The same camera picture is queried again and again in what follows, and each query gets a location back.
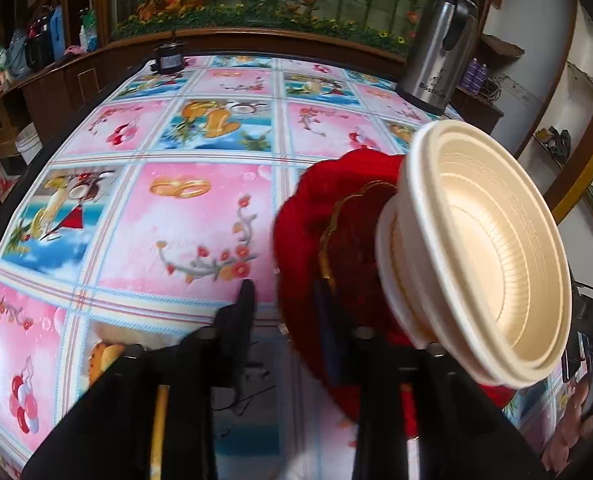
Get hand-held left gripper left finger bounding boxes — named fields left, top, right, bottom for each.
left=21, top=279, right=257, bottom=480

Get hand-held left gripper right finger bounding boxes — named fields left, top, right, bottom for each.
left=311, top=279, right=548, bottom=480

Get white foam bowl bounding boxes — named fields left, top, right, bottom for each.
left=375, top=195, right=430, bottom=352

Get red plastic plate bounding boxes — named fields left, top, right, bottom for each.
left=318, top=180, right=402, bottom=293

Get red plate with white label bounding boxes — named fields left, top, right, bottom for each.
left=271, top=149, right=520, bottom=438

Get beige ribbed bowl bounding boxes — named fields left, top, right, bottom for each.
left=399, top=119, right=573, bottom=390
left=439, top=147, right=562, bottom=366

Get person's right hand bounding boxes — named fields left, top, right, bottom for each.
left=541, top=379, right=593, bottom=476

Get printed fruit tablecloth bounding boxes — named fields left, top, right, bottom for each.
left=0, top=54, right=592, bottom=480

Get wooden side shelf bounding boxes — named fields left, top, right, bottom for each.
left=451, top=35, right=525, bottom=131

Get small black device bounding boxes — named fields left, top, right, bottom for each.
left=152, top=40, right=185, bottom=76

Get white bucket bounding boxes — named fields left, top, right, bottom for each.
left=15, top=125, right=43, bottom=166

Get dark wooden cabinet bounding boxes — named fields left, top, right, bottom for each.
left=0, top=35, right=187, bottom=161

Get green bottle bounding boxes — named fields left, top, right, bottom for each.
left=78, top=9, right=98, bottom=52

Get blue container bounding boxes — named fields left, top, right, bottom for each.
left=49, top=6, right=67, bottom=61

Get black bag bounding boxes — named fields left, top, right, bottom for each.
left=26, top=20, right=52, bottom=72

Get grey bag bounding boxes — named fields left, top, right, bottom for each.
left=6, top=30, right=30, bottom=79

